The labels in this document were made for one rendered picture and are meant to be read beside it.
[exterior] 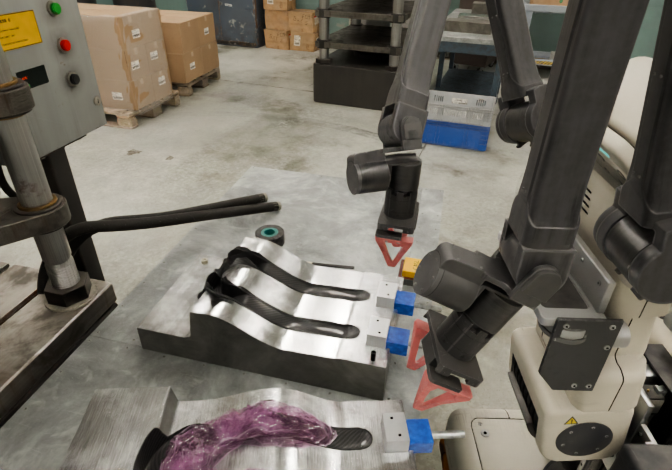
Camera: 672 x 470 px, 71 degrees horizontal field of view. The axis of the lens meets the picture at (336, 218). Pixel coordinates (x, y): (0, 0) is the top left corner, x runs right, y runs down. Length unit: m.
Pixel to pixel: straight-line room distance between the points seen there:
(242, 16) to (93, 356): 7.03
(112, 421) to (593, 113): 0.75
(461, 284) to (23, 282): 1.11
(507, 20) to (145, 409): 0.89
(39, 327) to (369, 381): 0.74
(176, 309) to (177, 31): 4.48
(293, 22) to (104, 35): 3.60
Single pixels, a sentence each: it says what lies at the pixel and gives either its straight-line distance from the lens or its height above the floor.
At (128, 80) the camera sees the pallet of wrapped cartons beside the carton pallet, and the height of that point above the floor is 0.41.
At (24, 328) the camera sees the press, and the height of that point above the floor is 0.78.
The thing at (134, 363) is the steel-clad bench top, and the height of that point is 0.80.
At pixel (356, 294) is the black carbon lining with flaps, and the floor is 0.88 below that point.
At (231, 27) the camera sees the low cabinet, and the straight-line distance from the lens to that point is 7.95.
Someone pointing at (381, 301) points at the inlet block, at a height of 0.90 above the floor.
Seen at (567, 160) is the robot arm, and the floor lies 1.35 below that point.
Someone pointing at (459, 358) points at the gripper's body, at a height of 1.08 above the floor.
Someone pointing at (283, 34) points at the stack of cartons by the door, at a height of 0.22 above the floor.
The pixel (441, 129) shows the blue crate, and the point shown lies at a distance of 4.11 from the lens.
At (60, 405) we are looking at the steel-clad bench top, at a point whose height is 0.80.
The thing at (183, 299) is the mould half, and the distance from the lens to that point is 1.07.
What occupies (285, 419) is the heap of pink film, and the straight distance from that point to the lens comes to 0.77.
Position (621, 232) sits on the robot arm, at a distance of 0.62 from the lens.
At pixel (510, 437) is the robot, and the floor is 0.28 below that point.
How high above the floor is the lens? 1.54
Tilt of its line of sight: 31 degrees down
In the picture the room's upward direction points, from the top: 1 degrees clockwise
